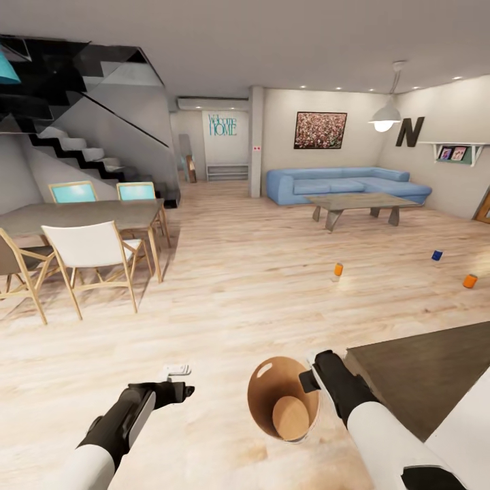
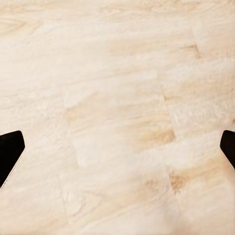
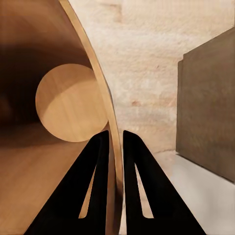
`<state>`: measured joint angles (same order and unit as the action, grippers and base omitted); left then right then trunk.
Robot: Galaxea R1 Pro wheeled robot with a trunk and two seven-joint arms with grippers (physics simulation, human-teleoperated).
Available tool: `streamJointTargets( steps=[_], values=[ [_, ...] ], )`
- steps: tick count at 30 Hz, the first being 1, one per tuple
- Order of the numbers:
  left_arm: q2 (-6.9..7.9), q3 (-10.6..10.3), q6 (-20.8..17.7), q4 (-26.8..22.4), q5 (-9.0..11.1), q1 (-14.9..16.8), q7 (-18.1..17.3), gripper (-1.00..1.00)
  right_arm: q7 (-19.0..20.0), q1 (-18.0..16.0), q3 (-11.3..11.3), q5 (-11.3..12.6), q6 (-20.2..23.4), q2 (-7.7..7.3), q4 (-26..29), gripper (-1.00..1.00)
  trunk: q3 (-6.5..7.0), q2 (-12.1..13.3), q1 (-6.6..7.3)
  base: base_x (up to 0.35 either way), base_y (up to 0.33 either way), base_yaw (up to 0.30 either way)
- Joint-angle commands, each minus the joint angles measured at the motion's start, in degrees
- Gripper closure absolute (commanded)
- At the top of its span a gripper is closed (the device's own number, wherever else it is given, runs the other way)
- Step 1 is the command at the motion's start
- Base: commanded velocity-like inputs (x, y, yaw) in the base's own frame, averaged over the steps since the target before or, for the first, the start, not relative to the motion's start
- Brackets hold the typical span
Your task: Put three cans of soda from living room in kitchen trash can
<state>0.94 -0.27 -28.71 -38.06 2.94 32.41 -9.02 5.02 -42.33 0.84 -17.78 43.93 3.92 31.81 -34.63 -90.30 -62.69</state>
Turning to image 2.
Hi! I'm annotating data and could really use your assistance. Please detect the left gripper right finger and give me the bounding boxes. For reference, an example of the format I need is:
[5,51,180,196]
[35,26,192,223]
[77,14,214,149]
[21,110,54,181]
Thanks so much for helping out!
[220,130,235,168]

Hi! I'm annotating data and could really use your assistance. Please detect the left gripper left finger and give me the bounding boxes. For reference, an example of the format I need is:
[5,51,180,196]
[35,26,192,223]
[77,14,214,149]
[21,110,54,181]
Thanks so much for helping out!
[0,130,25,188]

